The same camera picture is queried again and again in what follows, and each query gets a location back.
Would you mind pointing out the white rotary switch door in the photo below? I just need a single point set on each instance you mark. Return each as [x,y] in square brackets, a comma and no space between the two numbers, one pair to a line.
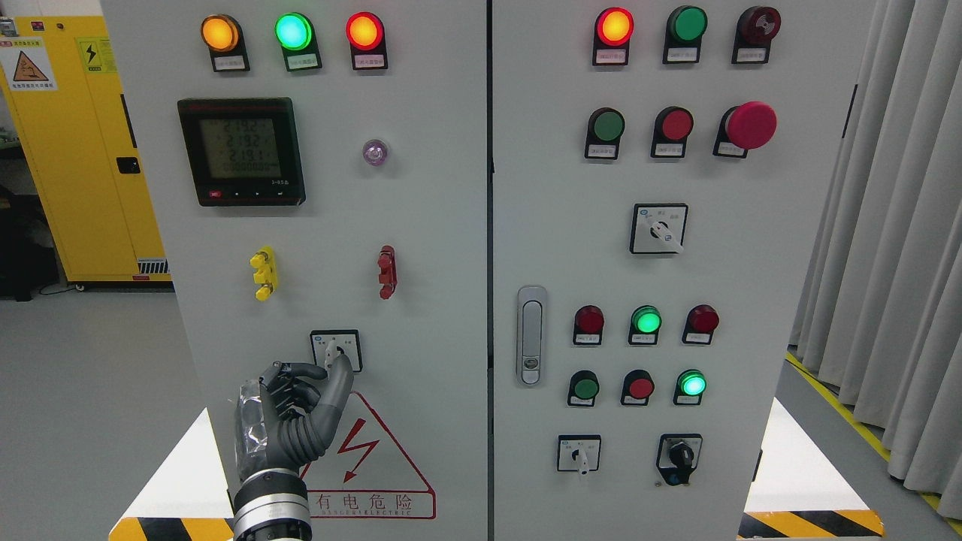
[328,344]

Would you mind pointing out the small clear bulb light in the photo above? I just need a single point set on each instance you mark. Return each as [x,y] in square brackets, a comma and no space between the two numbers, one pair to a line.
[375,152]

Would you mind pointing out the amber indicator light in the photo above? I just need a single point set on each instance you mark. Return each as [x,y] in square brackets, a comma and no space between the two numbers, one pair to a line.
[225,43]

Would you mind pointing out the grey electrical control cabinet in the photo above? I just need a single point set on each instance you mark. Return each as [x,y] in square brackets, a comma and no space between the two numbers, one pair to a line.
[485,106]

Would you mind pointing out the red terminal connector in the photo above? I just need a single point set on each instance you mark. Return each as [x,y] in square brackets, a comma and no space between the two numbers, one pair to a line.
[388,271]

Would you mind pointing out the dark red indicator left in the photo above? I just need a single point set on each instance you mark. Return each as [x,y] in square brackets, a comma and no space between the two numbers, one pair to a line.
[588,326]

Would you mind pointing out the dark red indicator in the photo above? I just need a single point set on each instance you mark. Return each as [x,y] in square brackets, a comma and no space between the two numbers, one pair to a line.
[700,325]
[588,326]

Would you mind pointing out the green push button lower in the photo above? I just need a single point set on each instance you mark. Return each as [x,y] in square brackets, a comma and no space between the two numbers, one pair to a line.
[583,389]

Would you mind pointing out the lit green indicator middle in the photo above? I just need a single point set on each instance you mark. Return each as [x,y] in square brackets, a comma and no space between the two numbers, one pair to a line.
[644,326]

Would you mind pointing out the green push button upper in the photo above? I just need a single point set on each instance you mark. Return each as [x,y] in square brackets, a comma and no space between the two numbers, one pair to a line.
[603,135]

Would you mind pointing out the red push button lower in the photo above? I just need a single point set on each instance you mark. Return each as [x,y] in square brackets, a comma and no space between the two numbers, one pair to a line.
[637,388]

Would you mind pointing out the red push button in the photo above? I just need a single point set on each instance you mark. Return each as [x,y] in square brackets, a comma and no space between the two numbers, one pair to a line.
[671,129]
[637,388]

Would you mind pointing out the yellow terminal connector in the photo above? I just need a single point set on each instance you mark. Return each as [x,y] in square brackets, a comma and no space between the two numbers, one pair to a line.
[265,273]

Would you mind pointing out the dark red indicator right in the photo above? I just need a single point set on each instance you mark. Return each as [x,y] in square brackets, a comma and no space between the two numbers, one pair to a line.
[700,325]

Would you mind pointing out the red electric hazard warning sticker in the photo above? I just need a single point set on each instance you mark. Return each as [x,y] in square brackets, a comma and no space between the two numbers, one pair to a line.
[366,474]

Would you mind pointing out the lit green push button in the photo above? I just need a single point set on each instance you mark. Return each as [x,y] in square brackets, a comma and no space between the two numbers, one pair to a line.
[690,387]

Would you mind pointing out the red push button upper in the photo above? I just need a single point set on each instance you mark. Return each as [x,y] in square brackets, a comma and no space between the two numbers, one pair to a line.
[671,129]

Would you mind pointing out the black robot hand body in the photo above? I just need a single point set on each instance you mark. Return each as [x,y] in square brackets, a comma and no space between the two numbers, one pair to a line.
[280,421]

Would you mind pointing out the red indicator light top left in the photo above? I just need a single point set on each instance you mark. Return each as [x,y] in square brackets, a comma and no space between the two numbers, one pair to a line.
[367,41]

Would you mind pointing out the black digital power meter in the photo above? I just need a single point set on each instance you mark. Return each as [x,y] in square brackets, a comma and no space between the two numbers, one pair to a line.
[243,151]

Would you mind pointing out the red indicator light right door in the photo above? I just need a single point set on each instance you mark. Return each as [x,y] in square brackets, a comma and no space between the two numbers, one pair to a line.
[612,32]

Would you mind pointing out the green indicator light top left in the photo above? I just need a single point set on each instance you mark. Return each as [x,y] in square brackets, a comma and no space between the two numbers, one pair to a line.
[296,36]

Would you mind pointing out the green indicator light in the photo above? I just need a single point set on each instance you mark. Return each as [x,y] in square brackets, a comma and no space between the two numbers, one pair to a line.
[685,28]
[296,36]

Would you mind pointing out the red emergency stop button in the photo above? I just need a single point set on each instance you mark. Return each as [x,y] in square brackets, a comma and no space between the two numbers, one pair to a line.
[745,127]

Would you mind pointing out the green indicator light right top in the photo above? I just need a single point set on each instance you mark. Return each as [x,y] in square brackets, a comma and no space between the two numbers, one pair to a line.
[685,28]

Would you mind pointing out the dark red buzzer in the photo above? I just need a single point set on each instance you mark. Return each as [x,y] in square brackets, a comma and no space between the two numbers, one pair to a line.
[756,29]

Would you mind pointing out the grey curtain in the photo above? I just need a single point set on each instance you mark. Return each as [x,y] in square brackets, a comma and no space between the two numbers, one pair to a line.
[880,314]

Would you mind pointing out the yellow safety storage cabinet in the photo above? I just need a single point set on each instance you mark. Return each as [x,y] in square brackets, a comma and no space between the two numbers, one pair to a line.
[61,79]

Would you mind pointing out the silver door handle lock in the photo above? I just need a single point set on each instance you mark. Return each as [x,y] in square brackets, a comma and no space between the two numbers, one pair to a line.
[529,333]

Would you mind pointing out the white rotary switch upper right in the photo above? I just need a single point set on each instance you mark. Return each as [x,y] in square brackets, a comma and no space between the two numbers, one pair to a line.
[658,228]

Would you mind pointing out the white rotary switch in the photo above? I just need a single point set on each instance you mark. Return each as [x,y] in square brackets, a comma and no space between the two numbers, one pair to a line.
[578,453]
[658,228]

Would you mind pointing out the white rotary switch lower right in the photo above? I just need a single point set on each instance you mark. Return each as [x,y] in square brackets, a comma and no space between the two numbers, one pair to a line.
[578,453]

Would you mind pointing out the black selector knob switch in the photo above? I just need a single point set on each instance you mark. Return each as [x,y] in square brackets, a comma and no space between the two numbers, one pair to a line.
[677,457]

